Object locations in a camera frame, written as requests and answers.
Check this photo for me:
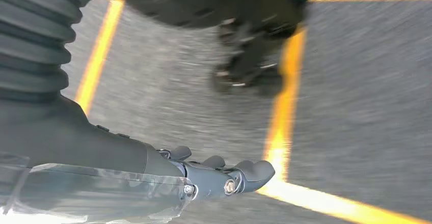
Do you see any black right robot leg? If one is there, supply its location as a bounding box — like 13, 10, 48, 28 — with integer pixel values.
98, 0, 313, 97

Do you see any yellow floor tape square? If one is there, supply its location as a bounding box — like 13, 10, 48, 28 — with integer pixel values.
256, 0, 432, 224

